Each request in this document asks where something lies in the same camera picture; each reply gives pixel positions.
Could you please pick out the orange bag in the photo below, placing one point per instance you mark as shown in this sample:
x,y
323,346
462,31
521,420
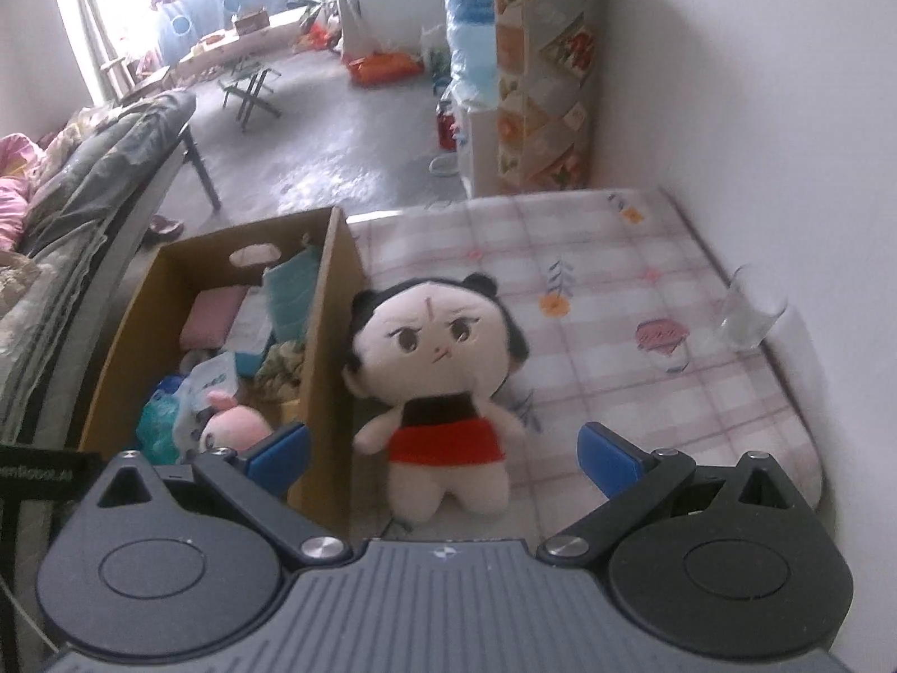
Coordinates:
x,y
385,69

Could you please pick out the light blue checked towel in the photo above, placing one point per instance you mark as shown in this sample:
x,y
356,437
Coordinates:
x,y
294,294

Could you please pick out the low wooden table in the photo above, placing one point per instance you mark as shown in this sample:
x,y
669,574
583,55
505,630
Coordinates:
x,y
231,49

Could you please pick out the black-haired plush doll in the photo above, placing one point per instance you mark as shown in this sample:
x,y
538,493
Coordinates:
x,y
434,343

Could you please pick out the white round lid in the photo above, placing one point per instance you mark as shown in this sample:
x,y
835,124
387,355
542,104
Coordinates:
x,y
443,165

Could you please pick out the blue plastic-wrapped packages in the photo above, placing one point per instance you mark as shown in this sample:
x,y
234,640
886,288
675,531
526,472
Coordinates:
x,y
473,21

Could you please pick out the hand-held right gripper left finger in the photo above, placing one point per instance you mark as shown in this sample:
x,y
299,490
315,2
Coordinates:
x,y
280,452

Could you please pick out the folding stool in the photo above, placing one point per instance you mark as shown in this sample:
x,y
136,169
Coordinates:
x,y
249,87

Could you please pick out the brown cardboard box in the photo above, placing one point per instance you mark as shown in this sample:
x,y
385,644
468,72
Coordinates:
x,y
329,378

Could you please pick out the blue white wipes packet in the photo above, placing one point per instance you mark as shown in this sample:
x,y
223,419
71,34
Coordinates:
x,y
203,392

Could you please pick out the checked floral mattress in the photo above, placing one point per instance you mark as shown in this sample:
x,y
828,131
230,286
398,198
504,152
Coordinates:
x,y
631,259

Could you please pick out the pink plush animal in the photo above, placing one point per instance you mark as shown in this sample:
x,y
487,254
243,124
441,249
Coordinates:
x,y
235,427

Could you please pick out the brown slipper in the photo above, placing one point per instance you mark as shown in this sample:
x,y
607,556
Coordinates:
x,y
166,226

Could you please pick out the bed with blankets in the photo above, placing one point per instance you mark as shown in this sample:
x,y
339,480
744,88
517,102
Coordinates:
x,y
200,168

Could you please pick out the clear drinking glass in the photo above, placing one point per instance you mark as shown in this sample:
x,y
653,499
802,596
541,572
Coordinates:
x,y
746,322

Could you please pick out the grey quilt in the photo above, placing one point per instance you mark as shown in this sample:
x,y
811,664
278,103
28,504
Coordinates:
x,y
105,161

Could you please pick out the printed fabric cabinet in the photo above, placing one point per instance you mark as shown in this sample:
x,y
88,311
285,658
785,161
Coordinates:
x,y
546,70

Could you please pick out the pink quilt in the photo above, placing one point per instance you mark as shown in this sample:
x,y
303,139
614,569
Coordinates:
x,y
14,189

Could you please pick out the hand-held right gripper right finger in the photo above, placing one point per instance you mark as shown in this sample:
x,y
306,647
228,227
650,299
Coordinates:
x,y
610,456

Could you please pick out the blue curtain with circles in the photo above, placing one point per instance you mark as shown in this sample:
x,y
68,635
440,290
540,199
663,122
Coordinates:
x,y
210,0

